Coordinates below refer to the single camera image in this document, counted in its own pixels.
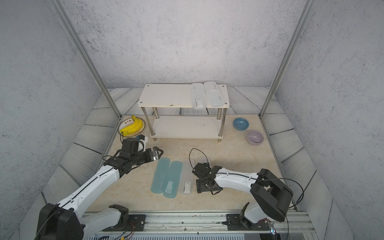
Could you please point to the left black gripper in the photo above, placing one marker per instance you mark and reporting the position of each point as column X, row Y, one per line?
column 150, row 155

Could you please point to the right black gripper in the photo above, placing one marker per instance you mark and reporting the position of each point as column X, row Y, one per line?
column 200, row 187

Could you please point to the clear pencil case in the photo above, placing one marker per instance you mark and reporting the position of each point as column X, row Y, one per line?
column 214, row 95
column 198, row 96
column 187, row 177
column 203, row 160

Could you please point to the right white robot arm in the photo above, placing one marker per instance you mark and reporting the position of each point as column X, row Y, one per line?
column 273, row 197

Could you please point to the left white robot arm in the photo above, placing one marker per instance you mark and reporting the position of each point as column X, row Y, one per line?
column 64, row 220

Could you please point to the teal pencil case left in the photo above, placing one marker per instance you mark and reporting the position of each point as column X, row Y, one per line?
column 160, row 176

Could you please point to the teal pencil case with label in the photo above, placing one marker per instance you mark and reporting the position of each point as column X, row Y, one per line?
column 173, row 180

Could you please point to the white two-tier shelf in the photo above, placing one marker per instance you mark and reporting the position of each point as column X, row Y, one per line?
column 178, row 96

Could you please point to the yellow banana bunch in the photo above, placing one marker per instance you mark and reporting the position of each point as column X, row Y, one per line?
column 131, row 126

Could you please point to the purple ceramic bowl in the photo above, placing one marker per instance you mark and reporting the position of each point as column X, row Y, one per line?
column 254, row 137

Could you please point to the blue ceramic bowl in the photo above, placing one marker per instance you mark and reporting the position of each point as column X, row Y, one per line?
column 241, row 124

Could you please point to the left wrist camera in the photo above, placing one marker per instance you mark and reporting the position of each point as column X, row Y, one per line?
column 133, row 146

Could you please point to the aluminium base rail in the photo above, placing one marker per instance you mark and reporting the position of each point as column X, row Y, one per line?
column 208, row 225

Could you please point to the left aluminium frame post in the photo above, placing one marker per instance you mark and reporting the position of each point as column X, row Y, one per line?
column 69, row 28

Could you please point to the aluminium frame post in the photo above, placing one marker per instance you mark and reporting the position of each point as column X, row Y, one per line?
column 69, row 28
column 305, row 15

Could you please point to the right aluminium frame post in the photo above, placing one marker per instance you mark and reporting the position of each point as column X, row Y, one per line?
column 305, row 15

